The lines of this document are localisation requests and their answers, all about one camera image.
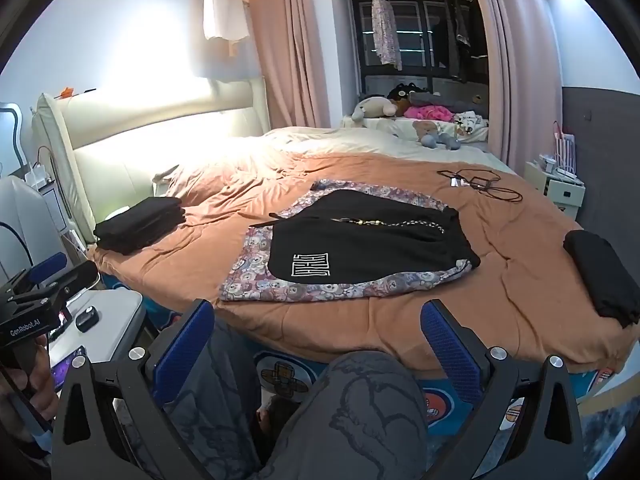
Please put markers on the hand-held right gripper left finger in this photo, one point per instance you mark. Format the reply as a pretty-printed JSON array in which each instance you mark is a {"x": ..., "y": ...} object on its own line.
[{"x": 187, "y": 345}]

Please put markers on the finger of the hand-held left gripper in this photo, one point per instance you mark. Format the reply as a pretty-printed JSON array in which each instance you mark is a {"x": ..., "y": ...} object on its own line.
[
  {"x": 47, "y": 266},
  {"x": 80, "y": 276}
]

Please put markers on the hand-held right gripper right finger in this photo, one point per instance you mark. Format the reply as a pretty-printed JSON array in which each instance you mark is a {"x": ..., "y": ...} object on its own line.
[{"x": 450, "y": 350}]

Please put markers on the patterned bear print pants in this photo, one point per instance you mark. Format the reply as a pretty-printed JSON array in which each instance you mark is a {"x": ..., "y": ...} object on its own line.
[{"x": 250, "y": 280}]

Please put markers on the black pants with white print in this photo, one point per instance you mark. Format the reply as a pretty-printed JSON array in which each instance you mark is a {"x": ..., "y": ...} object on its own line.
[{"x": 370, "y": 250}]

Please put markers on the stack of folded black pants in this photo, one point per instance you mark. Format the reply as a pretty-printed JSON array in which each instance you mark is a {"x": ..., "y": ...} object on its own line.
[{"x": 140, "y": 222}]

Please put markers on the person's left hand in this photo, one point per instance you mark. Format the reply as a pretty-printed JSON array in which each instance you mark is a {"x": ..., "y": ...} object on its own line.
[{"x": 44, "y": 402}]

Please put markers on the small black device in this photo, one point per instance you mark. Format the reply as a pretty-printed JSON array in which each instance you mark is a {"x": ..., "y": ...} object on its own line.
[{"x": 87, "y": 320}]

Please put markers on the orange duvet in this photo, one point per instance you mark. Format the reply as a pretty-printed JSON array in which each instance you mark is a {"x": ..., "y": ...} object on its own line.
[{"x": 450, "y": 305}]

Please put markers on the person's left leg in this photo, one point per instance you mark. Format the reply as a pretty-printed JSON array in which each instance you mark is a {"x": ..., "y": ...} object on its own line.
[{"x": 220, "y": 390}]

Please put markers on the person's leg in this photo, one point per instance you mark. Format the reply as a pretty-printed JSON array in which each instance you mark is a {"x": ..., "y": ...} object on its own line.
[
  {"x": 360, "y": 405},
  {"x": 220, "y": 390}
]

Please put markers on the smartphone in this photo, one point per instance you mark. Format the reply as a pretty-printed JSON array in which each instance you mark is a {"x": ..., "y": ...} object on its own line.
[{"x": 67, "y": 366}]

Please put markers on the cartoon print bed sheet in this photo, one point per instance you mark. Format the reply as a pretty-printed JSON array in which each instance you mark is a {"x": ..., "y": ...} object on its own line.
[{"x": 285, "y": 375}]

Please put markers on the person's right leg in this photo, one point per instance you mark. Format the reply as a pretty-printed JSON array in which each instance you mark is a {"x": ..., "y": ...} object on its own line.
[{"x": 360, "y": 405}]

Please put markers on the cream pillow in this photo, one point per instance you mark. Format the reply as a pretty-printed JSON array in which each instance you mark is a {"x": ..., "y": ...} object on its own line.
[{"x": 165, "y": 176}]

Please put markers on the silver framed mirror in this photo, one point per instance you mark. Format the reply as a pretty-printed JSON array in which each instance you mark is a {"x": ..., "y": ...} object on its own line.
[{"x": 11, "y": 135}]

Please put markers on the cream padded headboard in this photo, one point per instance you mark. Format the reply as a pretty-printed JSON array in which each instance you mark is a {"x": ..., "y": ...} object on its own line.
[{"x": 150, "y": 125}]

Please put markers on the folded black garment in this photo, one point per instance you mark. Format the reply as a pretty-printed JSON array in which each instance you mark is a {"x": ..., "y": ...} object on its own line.
[{"x": 600, "y": 275}]

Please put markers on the orange clip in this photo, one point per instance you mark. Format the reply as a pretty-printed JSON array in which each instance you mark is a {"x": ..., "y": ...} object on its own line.
[{"x": 65, "y": 93}]

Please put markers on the white nightstand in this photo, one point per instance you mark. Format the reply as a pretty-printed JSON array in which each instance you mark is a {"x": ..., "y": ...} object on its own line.
[{"x": 562, "y": 192}]

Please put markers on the blue grey plush toy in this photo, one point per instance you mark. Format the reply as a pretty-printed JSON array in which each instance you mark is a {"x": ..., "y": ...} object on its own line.
[{"x": 445, "y": 141}]

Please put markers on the brown teddy bear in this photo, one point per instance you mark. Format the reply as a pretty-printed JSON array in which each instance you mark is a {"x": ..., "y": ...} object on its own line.
[{"x": 425, "y": 130}]

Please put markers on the white printed cloth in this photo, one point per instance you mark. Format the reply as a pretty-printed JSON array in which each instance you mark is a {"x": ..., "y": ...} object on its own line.
[{"x": 471, "y": 126}]

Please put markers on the white rack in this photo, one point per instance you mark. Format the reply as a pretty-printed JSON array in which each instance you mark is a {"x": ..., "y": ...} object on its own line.
[{"x": 564, "y": 147}]

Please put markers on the pink cloth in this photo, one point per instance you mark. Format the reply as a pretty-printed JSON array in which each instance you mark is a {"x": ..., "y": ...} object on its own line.
[{"x": 430, "y": 112}]

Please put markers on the white grey plush toy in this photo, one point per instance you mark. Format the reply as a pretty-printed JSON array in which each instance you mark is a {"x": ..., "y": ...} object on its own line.
[{"x": 372, "y": 108}]

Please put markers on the black brown plush toy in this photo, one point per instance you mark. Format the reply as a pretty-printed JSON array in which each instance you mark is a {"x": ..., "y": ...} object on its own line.
[{"x": 402, "y": 92}]

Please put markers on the pink curtain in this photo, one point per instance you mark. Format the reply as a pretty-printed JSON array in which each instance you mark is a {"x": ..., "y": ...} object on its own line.
[
  {"x": 520, "y": 60},
  {"x": 300, "y": 35}
]

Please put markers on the white hanging garment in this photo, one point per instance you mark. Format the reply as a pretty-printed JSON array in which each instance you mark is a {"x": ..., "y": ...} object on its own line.
[{"x": 222, "y": 5}]

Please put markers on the dark hanging garment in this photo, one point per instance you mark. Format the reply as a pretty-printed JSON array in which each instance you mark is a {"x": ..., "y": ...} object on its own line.
[{"x": 455, "y": 35}]

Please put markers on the floral hanging garment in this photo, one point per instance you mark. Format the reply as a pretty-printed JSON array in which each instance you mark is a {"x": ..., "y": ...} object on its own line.
[{"x": 385, "y": 30}]

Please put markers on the dark framed window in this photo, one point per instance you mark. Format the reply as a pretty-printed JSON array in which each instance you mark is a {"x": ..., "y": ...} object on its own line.
[{"x": 420, "y": 15}]

